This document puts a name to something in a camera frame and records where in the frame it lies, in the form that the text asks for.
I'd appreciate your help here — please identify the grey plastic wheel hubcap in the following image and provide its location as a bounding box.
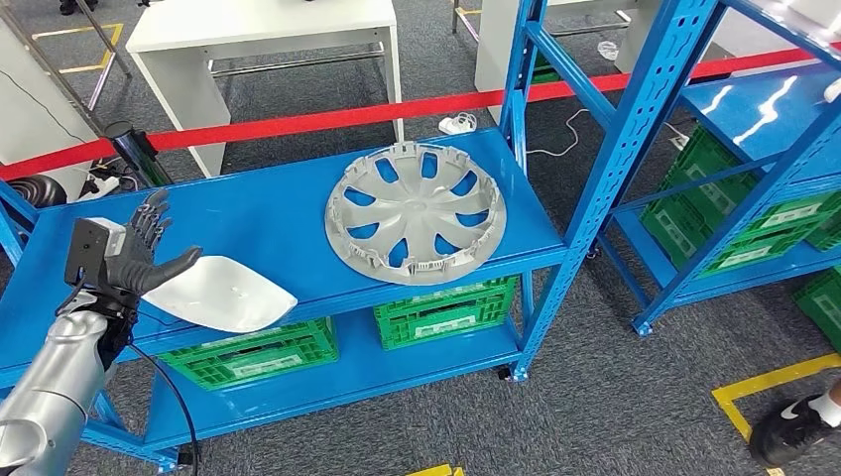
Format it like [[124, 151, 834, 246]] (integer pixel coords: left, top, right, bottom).
[[324, 141, 508, 287]]

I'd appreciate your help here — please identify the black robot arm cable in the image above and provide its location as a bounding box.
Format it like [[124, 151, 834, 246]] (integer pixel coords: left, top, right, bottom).
[[56, 276, 200, 476]]

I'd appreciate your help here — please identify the blue metal shelf rack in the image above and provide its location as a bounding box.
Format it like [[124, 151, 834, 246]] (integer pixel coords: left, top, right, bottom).
[[594, 0, 841, 337], [0, 0, 724, 474]]

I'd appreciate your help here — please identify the white power strip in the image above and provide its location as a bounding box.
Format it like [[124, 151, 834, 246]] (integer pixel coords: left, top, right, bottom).
[[77, 174, 123, 203]]

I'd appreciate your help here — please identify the white panel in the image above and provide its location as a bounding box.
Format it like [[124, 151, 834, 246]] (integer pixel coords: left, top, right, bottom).
[[0, 19, 100, 201]]

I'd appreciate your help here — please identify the black barrier stanchion post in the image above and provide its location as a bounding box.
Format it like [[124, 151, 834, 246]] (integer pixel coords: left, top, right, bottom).
[[103, 120, 176, 188]]

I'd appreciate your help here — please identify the black round stool base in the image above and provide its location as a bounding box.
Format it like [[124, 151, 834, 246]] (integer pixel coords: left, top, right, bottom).
[[5, 174, 68, 211]]

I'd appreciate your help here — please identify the red barrier belt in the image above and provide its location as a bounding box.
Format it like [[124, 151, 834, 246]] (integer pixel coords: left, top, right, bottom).
[[0, 44, 841, 181]]

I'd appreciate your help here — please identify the person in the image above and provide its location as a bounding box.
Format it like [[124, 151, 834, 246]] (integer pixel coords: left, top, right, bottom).
[[749, 377, 841, 469]]

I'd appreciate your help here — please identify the white floor cable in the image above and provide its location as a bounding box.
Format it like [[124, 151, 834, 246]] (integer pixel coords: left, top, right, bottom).
[[525, 108, 691, 159]]

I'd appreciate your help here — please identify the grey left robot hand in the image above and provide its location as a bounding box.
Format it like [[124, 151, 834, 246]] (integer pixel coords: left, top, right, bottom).
[[101, 188, 203, 297]]

